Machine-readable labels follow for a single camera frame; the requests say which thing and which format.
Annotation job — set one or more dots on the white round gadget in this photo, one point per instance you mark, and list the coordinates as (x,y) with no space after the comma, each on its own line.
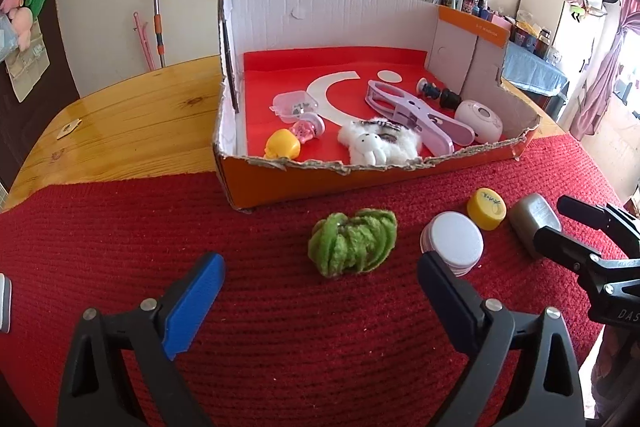
(477,122)

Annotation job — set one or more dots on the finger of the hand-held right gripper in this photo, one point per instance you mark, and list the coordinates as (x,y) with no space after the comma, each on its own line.
(595,214)
(565,244)

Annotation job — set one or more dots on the small dark figurine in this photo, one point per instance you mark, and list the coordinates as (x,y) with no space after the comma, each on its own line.
(430,91)

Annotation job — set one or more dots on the pink curtain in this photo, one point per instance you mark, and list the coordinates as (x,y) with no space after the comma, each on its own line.
(605,77)

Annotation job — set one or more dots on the yellow toy figurine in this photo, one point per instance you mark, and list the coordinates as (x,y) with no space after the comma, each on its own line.
(282,144)

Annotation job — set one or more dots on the taupe makeup case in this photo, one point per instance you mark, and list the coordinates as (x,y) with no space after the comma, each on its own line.
(532,214)

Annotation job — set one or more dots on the pale pink plush toy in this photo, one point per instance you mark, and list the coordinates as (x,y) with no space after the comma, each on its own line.
(22,27)

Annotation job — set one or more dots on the pink stick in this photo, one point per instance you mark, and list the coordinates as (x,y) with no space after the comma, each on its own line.
(145,44)

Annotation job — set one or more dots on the white fluffy bunny hair clip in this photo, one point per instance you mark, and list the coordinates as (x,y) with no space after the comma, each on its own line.
(370,142)

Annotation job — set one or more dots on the yellow bottle cap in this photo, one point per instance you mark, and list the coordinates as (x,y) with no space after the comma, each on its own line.
(486,207)

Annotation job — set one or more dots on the pink figurine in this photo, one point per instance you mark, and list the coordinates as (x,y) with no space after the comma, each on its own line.
(307,129)

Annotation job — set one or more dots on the large purple clip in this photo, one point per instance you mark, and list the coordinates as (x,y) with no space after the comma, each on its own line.
(420,117)

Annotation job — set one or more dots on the orange cardboard box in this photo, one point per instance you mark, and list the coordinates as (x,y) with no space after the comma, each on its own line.
(350,182)

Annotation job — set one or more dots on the white square charger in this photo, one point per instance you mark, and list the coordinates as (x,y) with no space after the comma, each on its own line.
(4,302)

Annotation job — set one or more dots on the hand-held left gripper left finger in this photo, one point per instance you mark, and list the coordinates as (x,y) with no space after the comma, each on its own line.
(192,302)

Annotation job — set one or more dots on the clear plastic bag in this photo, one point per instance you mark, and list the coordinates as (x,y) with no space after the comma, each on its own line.
(5,39)

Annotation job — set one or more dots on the red knitted blanket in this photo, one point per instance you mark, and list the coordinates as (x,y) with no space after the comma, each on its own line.
(300,332)

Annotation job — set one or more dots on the clear small plastic box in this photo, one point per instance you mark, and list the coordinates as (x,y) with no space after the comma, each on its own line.
(292,104)

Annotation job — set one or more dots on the desk with blue cloth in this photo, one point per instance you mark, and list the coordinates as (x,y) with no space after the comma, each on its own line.
(530,69)

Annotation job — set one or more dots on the green fuzzy scrunchie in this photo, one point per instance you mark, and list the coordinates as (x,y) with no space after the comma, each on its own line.
(352,242)

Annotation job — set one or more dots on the white round jar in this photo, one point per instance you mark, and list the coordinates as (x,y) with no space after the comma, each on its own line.
(455,239)

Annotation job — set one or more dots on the mop pole with orange grip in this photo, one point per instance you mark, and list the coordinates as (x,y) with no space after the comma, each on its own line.
(158,12)

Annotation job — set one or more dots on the beige hanging organizer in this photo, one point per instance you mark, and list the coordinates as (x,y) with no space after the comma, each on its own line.
(30,67)

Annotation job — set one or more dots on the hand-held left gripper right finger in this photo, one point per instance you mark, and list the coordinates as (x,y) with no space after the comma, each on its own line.
(450,307)

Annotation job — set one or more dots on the small wooden tag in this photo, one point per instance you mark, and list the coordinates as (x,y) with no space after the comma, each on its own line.
(69,129)

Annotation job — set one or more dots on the dark brown door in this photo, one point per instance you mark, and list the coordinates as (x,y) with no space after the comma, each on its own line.
(30,132)

